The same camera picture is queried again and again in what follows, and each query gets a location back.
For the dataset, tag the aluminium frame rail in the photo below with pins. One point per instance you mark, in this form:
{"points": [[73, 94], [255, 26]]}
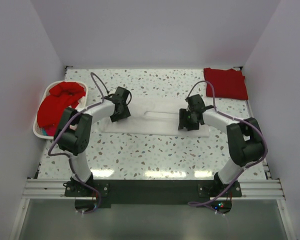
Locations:
{"points": [[46, 214]]}

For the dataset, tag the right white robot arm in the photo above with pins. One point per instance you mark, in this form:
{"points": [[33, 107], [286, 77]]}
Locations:
{"points": [[246, 144]]}

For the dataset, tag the white clothes in basket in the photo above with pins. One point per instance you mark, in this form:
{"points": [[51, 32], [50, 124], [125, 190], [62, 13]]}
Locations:
{"points": [[82, 102]]}

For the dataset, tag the white perforated laundry basket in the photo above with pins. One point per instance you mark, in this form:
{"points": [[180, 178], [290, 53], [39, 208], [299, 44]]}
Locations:
{"points": [[45, 110]]}

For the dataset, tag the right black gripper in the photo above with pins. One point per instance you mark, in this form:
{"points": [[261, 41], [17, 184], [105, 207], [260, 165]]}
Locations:
{"points": [[183, 113]]}

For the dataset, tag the white t shirt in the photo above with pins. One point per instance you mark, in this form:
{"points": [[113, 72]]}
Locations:
{"points": [[152, 116]]}

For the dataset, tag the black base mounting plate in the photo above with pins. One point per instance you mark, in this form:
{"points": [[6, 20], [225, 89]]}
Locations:
{"points": [[97, 194]]}

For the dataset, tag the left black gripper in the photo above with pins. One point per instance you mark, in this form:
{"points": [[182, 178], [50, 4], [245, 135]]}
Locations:
{"points": [[125, 114]]}

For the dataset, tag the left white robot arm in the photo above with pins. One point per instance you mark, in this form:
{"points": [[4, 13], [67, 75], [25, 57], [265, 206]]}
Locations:
{"points": [[73, 132]]}

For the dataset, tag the red clothes in basket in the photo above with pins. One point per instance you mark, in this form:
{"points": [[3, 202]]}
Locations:
{"points": [[56, 105]]}

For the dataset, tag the folded red t shirt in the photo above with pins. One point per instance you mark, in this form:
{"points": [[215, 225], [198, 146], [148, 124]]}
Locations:
{"points": [[229, 84]]}

